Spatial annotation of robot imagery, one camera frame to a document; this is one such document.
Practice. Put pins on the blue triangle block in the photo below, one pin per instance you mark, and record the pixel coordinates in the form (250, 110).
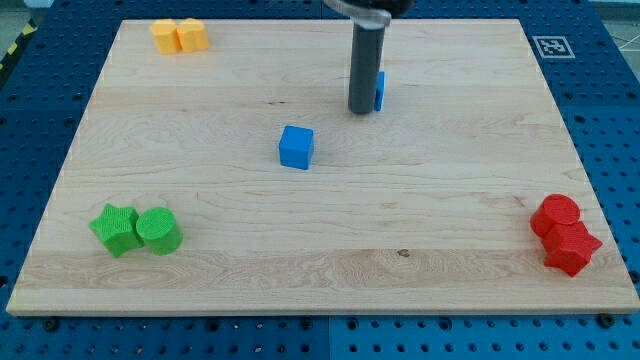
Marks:
(379, 94)

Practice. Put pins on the black robot arm end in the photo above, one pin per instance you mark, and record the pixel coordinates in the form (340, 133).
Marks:
(370, 12)

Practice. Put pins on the blue cube block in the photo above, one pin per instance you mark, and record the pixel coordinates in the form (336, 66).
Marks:
(296, 147)

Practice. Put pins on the wooden board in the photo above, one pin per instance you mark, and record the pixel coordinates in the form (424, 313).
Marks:
(421, 208)

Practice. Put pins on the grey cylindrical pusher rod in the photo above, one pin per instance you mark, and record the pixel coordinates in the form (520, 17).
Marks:
(366, 52)

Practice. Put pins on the green cylinder block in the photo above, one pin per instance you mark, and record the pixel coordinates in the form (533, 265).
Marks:
(159, 231)

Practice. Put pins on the yellow heart block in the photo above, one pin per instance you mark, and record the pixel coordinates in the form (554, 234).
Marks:
(192, 35)

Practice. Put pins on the green star block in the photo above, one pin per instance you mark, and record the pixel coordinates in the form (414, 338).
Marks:
(115, 227)

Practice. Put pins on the yellow pentagon block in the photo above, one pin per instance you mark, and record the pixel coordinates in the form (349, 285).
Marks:
(164, 36)

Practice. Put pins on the red cylinder block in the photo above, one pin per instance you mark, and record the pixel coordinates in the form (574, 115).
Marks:
(555, 209)

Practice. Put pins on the red star block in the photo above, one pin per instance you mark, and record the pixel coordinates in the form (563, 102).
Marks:
(569, 247)

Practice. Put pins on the white fiducial marker tag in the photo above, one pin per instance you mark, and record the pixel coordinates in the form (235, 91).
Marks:
(553, 47)

